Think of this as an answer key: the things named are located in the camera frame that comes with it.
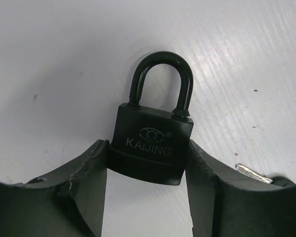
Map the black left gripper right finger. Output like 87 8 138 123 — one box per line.
185 141 296 237

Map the black headed key pair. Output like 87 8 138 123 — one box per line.
235 163 296 188

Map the black padlock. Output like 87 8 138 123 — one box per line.
107 51 193 186

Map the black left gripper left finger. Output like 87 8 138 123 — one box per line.
0 140 109 237

